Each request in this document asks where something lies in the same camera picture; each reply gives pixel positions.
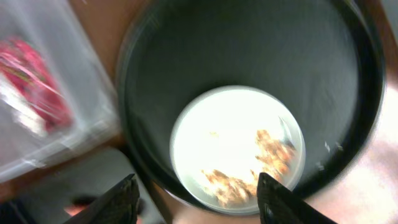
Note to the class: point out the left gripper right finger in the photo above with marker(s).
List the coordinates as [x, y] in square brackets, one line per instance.
[277, 204]

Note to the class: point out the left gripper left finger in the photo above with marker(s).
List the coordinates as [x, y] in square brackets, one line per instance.
[119, 205]

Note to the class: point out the rice and nut scraps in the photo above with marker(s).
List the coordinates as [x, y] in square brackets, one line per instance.
[238, 183]

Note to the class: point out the grey plate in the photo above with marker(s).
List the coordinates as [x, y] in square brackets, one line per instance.
[220, 125]

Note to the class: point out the red snack wrapper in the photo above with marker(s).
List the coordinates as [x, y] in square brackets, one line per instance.
[24, 67]

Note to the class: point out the orange carrot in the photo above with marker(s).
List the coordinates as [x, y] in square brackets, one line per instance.
[74, 209]

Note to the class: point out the white tissue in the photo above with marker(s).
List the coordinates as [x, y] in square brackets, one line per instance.
[21, 110]

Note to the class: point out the black rectangular tray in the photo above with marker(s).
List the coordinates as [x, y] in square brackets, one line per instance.
[42, 196]

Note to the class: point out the clear plastic storage bin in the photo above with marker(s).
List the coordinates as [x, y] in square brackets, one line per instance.
[51, 27]

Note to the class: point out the round black tray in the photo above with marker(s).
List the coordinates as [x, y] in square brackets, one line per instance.
[322, 59]

